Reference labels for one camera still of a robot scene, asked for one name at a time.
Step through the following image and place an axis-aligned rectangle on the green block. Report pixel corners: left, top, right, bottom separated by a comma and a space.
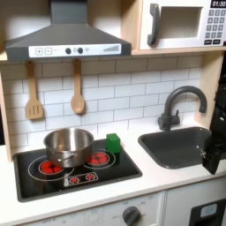
106, 132, 122, 154

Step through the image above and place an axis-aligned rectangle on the dark grey sink basin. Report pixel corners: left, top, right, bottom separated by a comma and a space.
137, 126, 213, 170

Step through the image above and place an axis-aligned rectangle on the dark grey tap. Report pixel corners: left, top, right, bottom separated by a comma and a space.
157, 85, 208, 132

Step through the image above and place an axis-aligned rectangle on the grey oven knob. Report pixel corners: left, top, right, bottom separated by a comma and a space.
122, 206, 141, 226

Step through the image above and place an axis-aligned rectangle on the white toy microwave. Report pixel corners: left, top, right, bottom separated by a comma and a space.
139, 0, 226, 51

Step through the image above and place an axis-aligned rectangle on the black stove top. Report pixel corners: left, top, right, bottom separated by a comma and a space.
12, 139, 143, 203

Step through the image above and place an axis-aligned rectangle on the steel pot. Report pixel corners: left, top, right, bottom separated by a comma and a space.
43, 127, 95, 169

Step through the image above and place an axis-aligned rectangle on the wooden spoon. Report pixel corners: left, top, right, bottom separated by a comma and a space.
70, 58, 86, 115

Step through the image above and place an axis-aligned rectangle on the grey range hood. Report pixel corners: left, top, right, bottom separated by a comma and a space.
4, 0, 132, 62

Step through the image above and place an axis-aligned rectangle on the wooden slotted spatula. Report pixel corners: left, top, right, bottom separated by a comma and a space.
25, 60, 44, 121

